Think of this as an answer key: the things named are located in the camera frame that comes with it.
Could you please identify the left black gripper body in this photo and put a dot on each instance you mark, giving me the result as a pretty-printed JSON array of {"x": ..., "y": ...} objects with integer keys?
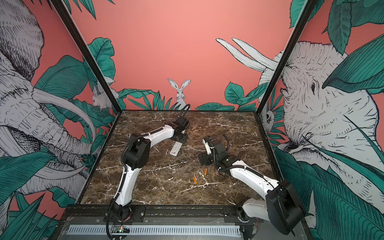
[{"x": 182, "y": 138}]

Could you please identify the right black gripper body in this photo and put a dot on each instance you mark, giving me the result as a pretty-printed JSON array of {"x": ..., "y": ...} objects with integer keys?
[{"x": 209, "y": 159}]

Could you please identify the white remote control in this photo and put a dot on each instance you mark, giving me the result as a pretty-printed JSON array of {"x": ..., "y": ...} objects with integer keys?
[{"x": 175, "y": 149}]

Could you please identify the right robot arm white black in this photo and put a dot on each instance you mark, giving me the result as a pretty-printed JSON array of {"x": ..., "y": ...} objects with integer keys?
[{"x": 282, "y": 206}]

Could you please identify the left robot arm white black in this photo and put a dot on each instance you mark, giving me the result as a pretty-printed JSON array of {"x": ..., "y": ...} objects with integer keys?
[{"x": 135, "y": 157}]

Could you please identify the small green circuit board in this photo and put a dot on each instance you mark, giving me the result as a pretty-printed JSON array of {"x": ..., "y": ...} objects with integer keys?
[{"x": 120, "y": 229}]

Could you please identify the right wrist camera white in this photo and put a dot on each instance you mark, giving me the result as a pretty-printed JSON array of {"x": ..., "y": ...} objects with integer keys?
[{"x": 208, "y": 144}]

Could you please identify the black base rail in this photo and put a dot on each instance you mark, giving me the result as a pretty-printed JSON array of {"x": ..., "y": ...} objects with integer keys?
[{"x": 232, "y": 214}]

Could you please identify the white slotted cable duct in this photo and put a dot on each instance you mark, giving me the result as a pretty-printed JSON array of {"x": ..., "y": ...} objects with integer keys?
[{"x": 154, "y": 230}]

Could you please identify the left black frame post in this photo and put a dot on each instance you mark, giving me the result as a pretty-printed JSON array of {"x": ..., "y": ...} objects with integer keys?
[{"x": 83, "y": 47}]

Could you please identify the black frame post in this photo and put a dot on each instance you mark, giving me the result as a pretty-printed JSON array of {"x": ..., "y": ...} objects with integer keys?
[
  {"x": 302, "y": 21},
  {"x": 83, "y": 47}
]

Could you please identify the right black frame post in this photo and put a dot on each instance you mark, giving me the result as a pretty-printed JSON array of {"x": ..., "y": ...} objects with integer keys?
[{"x": 302, "y": 21}]

